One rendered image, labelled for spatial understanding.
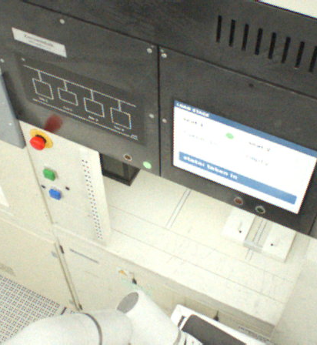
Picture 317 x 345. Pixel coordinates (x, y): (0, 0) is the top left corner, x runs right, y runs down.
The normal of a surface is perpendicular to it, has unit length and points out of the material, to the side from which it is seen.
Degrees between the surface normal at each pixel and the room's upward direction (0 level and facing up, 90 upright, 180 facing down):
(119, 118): 90
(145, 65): 90
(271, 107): 90
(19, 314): 0
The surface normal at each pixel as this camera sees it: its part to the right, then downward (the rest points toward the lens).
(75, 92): -0.44, 0.73
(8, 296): -0.01, -0.58
